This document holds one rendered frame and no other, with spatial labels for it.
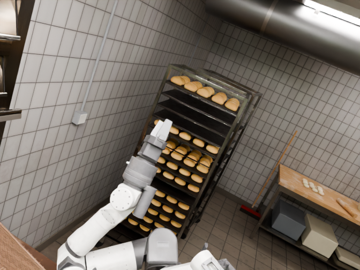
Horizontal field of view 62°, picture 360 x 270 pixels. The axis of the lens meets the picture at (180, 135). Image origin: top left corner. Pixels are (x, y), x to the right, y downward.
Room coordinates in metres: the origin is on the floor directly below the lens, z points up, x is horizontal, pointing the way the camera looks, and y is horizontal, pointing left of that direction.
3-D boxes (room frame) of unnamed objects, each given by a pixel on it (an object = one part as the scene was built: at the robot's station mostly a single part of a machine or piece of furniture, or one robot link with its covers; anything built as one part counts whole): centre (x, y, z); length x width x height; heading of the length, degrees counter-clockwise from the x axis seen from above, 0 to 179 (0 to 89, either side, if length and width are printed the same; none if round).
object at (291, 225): (3.82, -1.82, 0.35); 0.50 x 0.36 x 0.24; 168
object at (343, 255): (3.63, -2.70, 0.27); 0.34 x 0.26 x 0.07; 84
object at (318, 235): (3.73, -2.23, 0.35); 0.50 x 0.36 x 0.24; 169
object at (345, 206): (3.51, -2.21, 0.93); 0.36 x 0.06 x 0.06; 12
